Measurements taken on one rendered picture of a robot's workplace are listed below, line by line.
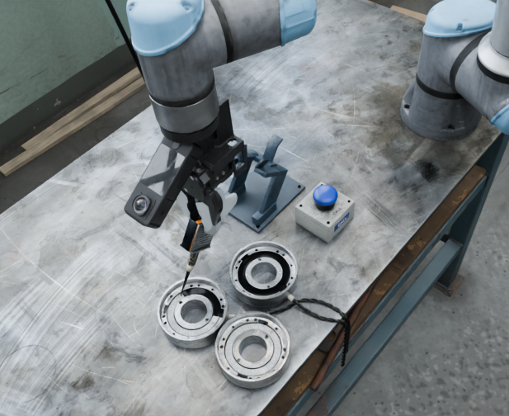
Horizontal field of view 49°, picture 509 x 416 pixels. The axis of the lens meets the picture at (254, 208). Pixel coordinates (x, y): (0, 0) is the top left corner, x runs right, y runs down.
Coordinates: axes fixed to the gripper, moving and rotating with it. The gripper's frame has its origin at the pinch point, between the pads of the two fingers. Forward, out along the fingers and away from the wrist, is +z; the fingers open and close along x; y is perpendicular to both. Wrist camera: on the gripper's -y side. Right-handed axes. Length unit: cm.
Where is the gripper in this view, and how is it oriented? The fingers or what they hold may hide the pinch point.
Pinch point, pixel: (200, 227)
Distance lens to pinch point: 80.6
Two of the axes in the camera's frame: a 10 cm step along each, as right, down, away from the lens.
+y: 6.6, -6.2, 4.3
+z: 0.8, 6.2, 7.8
